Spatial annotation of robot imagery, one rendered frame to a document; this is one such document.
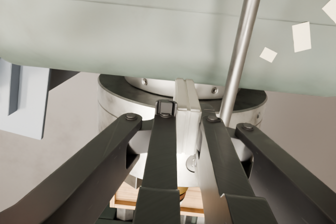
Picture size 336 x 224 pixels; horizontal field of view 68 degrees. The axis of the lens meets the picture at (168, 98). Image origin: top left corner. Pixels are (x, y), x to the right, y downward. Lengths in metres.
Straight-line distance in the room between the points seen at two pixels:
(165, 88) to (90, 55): 0.12
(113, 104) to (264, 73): 0.22
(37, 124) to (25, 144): 1.10
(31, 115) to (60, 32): 0.72
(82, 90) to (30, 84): 0.80
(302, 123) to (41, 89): 1.57
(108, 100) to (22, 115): 0.67
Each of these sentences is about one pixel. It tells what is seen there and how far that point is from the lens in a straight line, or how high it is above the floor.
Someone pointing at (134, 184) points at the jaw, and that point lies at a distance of 0.45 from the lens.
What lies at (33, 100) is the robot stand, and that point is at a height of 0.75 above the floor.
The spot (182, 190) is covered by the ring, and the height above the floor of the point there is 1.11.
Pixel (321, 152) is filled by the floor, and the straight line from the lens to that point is 2.06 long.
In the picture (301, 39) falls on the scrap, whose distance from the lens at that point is 0.32.
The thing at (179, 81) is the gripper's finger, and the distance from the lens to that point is 0.20.
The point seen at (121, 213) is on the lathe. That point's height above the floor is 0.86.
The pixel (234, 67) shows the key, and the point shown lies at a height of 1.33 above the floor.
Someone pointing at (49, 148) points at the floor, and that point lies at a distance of 2.03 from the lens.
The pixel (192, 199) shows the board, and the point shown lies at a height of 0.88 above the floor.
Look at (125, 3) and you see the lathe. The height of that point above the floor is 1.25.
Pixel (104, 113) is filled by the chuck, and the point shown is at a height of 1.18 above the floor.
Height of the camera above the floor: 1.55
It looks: 71 degrees down
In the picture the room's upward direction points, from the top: 172 degrees counter-clockwise
